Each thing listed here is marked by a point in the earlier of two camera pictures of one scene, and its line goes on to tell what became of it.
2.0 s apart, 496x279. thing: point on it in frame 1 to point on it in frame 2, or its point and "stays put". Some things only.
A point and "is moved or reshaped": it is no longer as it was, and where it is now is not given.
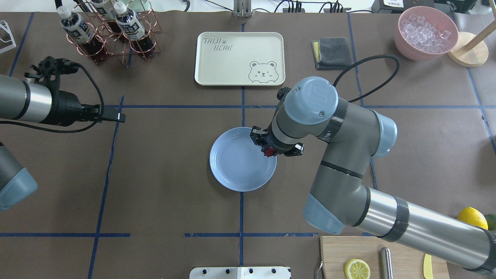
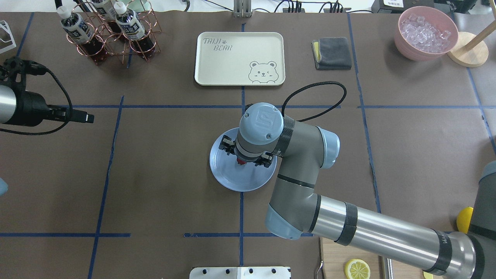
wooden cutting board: [408, 258] stays put
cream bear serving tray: [240, 59] stays put
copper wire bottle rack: [117, 28] stays put
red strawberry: [269, 151] is moved or reshaped
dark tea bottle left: [80, 32] stays put
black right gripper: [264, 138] to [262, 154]
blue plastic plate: [238, 164] stays put
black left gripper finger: [112, 112] to [80, 116]
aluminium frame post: [242, 8] stays put
